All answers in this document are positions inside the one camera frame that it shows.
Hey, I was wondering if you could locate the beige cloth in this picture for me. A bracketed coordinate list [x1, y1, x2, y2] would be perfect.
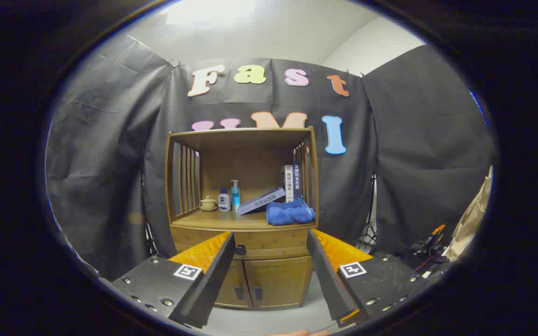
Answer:
[446, 166, 494, 262]

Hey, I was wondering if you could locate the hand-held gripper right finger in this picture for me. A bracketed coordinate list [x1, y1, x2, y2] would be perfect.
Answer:
[306, 229, 433, 329]

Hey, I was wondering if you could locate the white and grey book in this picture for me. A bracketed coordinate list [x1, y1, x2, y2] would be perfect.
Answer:
[282, 165, 295, 203]

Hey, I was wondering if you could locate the wooden cabinet door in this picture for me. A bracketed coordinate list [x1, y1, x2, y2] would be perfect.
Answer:
[245, 256, 315, 308]
[215, 259, 252, 308]

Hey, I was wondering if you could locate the wooden cabinet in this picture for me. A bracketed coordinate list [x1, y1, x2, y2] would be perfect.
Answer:
[165, 126, 320, 309]

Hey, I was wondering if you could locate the pale blue book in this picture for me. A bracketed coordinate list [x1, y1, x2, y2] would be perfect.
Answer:
[236, 187, 287, 216]

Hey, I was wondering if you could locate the dark blue book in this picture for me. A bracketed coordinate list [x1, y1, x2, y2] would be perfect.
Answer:
[292, 162, 303, 202]

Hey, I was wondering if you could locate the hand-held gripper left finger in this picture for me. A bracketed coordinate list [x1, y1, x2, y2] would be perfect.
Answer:
[110, 231, 237, 329]

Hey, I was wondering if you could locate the wooden drawer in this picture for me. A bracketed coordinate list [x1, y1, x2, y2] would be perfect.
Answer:
[171, 226, 315, 261]

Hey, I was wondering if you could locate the black and orange gripper device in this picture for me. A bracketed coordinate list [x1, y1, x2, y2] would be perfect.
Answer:
[411, 224, 452, 262]

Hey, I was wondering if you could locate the blue towel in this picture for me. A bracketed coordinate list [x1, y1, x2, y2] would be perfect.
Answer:
[266, 196, 317, 226]

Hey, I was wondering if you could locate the wooden countertop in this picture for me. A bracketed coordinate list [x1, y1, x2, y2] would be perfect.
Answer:
[172, 209, 317, 231]

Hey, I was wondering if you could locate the red cable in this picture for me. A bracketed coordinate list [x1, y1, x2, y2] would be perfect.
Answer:
[414, 253, 443, 272]

